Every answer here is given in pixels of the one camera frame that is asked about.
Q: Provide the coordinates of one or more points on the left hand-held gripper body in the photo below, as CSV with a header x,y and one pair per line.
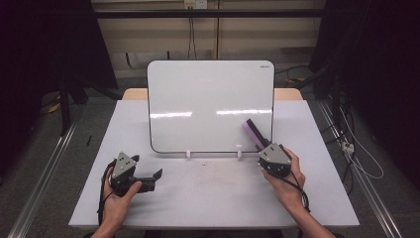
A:
x,y
124,167

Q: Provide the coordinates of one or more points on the black horizontal frame bar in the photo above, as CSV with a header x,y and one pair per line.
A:
x,y
198,13

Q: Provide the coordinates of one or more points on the white whiteboard stand foot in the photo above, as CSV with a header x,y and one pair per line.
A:
x,y
188,154
239,154

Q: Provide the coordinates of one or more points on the wooden table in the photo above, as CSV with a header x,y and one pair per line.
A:
x,y
133,94

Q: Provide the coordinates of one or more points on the black curtain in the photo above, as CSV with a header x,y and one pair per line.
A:
x,y
373,49
43,43

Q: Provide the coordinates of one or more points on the black stand leg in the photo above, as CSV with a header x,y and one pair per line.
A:
x,y
65,105

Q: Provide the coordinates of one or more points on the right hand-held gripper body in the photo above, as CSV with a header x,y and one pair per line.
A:
x,y
275,157

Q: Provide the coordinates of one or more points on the person's left hand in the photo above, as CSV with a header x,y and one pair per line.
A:
x,y
115,206

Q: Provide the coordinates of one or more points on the black marker pen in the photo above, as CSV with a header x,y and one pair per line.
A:
x,y
88,141

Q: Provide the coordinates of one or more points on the white table cover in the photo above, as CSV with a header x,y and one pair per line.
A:
x,y
211,191

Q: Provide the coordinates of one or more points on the aluminium floor rail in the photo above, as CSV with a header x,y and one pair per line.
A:
x,y
366,185
43,172

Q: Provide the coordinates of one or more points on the person's right hand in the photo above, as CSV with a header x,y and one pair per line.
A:
x,y
290,191

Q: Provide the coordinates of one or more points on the white whiteboard with black rim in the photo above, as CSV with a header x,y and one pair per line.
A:
x,y
211,95

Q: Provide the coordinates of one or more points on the white wall socket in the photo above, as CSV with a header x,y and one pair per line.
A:
x,y
195,4

